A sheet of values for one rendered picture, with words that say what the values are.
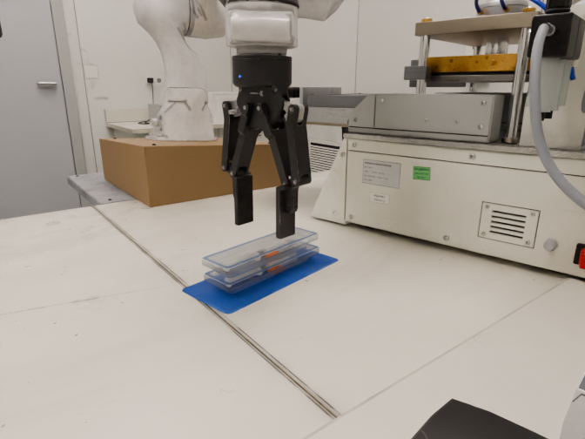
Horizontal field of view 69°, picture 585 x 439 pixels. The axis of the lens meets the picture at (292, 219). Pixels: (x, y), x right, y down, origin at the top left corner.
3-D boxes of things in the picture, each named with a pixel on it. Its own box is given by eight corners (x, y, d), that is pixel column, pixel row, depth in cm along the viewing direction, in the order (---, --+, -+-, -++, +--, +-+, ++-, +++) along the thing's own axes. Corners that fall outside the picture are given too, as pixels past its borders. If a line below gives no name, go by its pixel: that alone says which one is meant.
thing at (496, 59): (559, 82, 78) (568, 25, 75) (527, 81, 62) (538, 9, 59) (464, 82, 89) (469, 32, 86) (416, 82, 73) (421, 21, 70)
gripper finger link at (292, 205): (292, 172, 55) (309, 175, 54) (291, 209, 57) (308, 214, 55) (284, 173, 54) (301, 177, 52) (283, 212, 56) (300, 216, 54)
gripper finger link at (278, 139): (274, 104, 57) (282, 101, 56) (299, 186, 57) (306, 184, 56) (252, 105, 54) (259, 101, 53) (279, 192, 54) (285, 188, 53)
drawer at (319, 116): (428, 123, 97) (431, 87, 94) (378, 131, 81) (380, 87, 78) (323, 117, 115) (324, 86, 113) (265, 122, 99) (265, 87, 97)
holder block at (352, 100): (420, 105, 96) (421, 93, 95) (373, 109, 81) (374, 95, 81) (358, 104, 106) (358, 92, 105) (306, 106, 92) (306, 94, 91)
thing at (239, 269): (292, 238, 71) (292, 226, 70) (319, 246, 67) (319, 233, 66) (200, 273, 58) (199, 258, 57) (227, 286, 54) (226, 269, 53)
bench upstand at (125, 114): (254, 116, 393) (253, 104, 390) (107, 123, 319) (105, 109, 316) (252, 116, 396) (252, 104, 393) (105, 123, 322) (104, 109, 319)
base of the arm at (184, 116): (134, 138, 127) (131, 89, 124) (191, 138, 139) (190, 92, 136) (167, 142, 111) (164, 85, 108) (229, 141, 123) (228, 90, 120)
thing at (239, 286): (293, 251, 71) (293, 239, 71) (320, 260, 68) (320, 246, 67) (203, 288, 58) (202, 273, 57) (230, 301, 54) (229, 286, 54)
